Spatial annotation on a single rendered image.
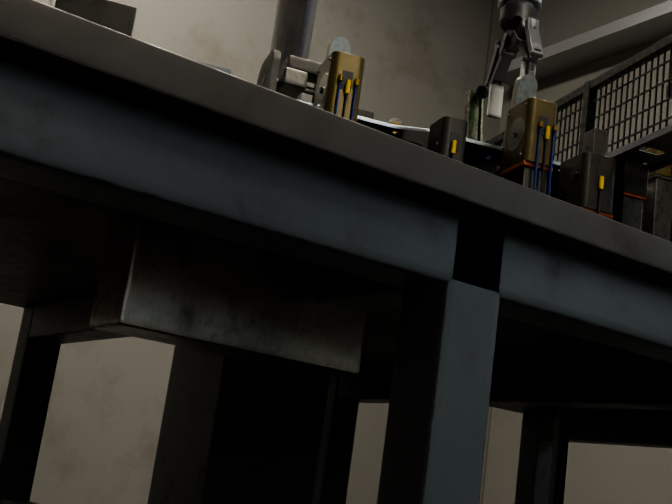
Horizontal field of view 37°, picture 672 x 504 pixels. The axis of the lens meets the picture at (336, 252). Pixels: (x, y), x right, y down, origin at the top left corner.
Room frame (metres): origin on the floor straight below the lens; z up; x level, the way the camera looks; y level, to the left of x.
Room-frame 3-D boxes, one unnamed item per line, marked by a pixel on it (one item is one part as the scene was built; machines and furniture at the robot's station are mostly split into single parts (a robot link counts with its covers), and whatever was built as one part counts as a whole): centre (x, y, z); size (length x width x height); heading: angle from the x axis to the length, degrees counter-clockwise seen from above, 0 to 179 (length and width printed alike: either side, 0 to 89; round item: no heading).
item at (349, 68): (1.56, 0.03, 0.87); 0.12 x 0.07 x 0.35; 17
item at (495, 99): (1.92, -0.28, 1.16); 0.03 x 0.01 x 0.07; 107
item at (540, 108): (1.63, -0.31, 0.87); 0.12 x 0.07 x 0.35; 17
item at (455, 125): (1.63, -0.17, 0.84); 0.10 x 0.05 x 0.29; 17
